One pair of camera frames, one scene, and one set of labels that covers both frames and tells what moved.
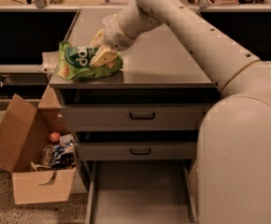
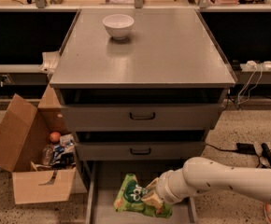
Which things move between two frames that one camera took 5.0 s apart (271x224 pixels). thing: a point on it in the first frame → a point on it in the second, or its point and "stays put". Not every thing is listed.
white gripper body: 117,37 → 162,187
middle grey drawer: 135,151 stays put
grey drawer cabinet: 135,134 stays put
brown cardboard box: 18,141 stays put
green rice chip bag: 74,63 → 130,198
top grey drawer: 138,117 stays put
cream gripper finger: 99,40 → 153,185
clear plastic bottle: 48,155 stays put
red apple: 55,136 stays put
